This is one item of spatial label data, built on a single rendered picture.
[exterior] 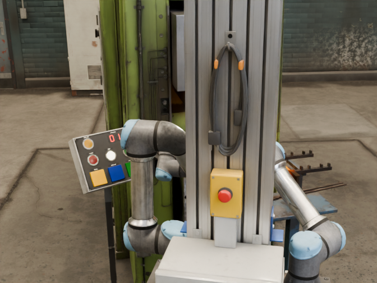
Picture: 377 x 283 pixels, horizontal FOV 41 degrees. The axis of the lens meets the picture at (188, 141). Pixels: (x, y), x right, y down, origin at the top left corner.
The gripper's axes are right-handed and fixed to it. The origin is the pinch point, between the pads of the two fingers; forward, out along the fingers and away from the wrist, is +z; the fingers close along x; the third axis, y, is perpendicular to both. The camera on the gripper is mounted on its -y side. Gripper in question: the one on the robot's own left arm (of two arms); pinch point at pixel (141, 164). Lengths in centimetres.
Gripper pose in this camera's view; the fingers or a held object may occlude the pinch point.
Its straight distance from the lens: 257.5
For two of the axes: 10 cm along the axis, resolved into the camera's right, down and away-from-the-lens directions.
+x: -8.1, 2.0, -5.5
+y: -3.0, -9.5, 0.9
